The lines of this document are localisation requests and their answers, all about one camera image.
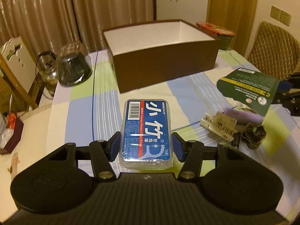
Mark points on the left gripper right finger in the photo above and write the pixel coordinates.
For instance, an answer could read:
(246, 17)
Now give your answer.
(190, 153)

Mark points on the yellow curtain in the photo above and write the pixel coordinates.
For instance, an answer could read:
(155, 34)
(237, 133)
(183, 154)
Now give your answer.
(235, 15)

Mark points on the quilted tan chair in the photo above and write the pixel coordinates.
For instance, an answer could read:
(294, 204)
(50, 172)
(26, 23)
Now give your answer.
(275, 51)

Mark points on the small dark green tube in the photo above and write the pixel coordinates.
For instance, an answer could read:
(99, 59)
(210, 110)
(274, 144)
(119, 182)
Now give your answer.
(236, 140)

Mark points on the glass teapot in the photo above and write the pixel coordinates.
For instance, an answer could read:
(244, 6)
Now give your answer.
(46, 66)

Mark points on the dark wrapped noodle bowl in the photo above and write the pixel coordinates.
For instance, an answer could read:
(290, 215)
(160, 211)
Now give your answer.
(74, 66)

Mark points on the wall socket plate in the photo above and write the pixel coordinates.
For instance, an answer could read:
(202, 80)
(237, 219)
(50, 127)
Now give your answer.
(280, 15)

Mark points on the dark red tray box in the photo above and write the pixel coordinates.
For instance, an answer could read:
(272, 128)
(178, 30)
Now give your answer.
(11, 132)

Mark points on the brown curtain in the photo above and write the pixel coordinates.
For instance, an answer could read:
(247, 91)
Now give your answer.
(47, 25)

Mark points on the red instant noodle bowl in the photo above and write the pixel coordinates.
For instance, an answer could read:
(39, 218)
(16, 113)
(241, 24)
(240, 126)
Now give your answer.
(224, 35)

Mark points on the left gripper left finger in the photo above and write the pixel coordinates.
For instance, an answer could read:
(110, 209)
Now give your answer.
(103, 153)

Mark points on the blue dental floss box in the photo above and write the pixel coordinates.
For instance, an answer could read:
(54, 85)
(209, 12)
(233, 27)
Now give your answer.
(146, 135)

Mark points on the dark green sachet packet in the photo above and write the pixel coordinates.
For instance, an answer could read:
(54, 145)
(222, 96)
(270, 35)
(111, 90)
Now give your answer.
(252, 88)

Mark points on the dark purple scrunchie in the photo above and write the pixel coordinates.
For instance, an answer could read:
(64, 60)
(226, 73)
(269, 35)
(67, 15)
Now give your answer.
(253, 135)

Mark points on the white plastic clip holder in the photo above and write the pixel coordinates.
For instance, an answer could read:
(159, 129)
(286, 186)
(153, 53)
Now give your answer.
(221, 125)

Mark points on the brown cardboard box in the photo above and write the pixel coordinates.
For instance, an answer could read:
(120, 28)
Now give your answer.
(147, 53)

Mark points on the purple cream tube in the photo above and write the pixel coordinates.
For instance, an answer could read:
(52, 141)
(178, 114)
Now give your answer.
(244, 117)

